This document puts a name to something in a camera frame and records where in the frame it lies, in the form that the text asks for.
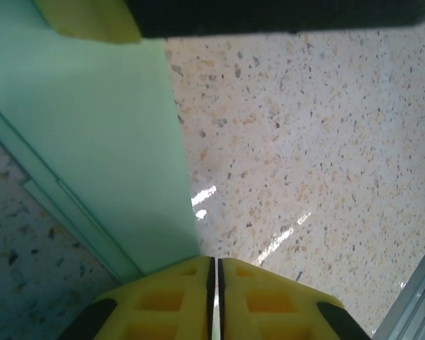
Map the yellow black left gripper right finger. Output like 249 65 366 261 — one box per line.
217 257 366 340

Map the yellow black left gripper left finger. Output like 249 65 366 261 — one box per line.
61 256 217 340

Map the light green paper sheet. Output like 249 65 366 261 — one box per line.
0 0 203 284

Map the long aluminium mounting rail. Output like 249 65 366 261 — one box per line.
373 233 425 340

